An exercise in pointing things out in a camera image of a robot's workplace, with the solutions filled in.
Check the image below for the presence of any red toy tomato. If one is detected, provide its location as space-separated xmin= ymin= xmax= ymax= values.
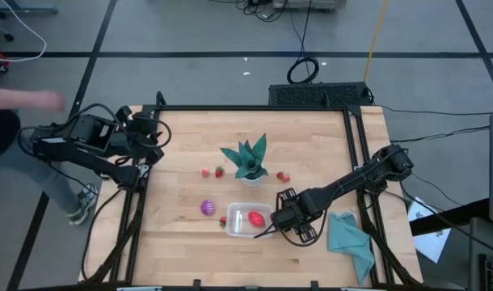
xmin=247 ymin=210 xmax=267 ymax=229

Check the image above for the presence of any white paper sheet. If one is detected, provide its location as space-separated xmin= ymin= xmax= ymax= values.
xmin=407 ymin=196 xmax=453 ymax=264

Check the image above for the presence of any person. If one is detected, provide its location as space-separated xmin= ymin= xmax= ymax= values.
xmin=0 ymin=86 xmax=100 ymax=226

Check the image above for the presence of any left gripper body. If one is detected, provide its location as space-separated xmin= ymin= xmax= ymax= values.
xmin=108 ymin=112 xmax=158 ymax=158

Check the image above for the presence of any purple striped toy onion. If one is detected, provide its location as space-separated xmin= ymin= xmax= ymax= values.
xmin=200 ymin=199 xmax=216 ymax=217

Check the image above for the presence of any yellow cable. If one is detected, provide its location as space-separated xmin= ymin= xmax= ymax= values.
xmin=363 ymin=0 xmax=390 ymax=84

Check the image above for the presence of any grey equipment box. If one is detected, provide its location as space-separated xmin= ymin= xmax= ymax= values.
xmin=272 ymin=0 xmax=348 ymax=11

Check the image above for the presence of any artificial green snake plant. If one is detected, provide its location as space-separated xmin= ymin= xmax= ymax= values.
xmin=220 ymin=133 xmax=270 ymax=181

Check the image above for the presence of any clear plastic tupperware container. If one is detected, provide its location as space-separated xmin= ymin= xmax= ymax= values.
xmin=225 ymin=201 xmax=275 ymax=239

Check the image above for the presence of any white plant pot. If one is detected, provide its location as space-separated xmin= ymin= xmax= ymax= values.
xmin=240 ymin=175 xmax=266 ymax=188

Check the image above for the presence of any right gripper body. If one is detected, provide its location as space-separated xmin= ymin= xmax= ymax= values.
xmin=270 ymin=188 xmax=324 ymax=246

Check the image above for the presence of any black desk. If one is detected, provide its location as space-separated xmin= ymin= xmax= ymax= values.
xmin=410 ymin=197 xmax=492 ymax=238

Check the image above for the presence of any white cable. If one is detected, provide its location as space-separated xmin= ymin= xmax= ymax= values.
xmin=0 ymin=0 xmax=48 ymax=64

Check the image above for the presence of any black hanging cable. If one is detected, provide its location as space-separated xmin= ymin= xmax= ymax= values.
xmin=286 ymin=0 xmax=320 ymax=85

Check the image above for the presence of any teal cloth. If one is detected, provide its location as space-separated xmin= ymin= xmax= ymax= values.
xmin=327 ymin=212 xmax=376 ymax=286

